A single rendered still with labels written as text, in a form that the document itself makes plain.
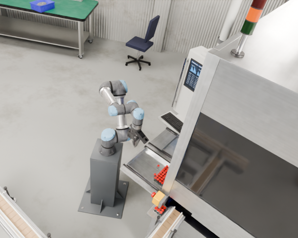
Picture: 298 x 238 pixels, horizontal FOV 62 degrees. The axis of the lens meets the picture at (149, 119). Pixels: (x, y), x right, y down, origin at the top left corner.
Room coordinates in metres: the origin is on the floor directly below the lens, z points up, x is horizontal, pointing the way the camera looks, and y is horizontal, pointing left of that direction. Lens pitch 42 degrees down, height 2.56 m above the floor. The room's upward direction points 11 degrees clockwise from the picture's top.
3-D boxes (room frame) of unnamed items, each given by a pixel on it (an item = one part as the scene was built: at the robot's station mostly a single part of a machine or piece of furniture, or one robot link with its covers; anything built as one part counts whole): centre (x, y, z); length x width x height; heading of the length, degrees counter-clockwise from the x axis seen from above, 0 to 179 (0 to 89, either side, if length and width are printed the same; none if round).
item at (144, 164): (1.29, -0.11, 0.90); 0.34 x 0.26 x 0.04; 59
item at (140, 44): (4.46, 0.44, 0.47); 0.55 x 0.52 x 0.94; 93
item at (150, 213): (0.92, -0.21, 0.87); 0.14 x 0.13 x 0.02; 60
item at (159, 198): (0.95, -0.18, 1.00); 0.08 x 0.07 x 0.07; 60
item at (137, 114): (1.32, 0.08, 1.39); 0.09 x 0.08 x 0.11; 30
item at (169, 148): (1.52, -0.38, 0.90); 0.34 x 0.26 x 0.04; 60
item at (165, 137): (1.41, -0.23, 0.87); 0.70 x 0.48 x 0.02; 150
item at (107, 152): (1.46, 0.31, 0.84); 0.15 x 0.15 x 0.10
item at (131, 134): (1.32, 0.08, 1.24); 0.09 x 0.08 x 0.12; 60
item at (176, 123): (1.96, -0.31, 0.82); 0.40 x 0.14 x 0.02; 49
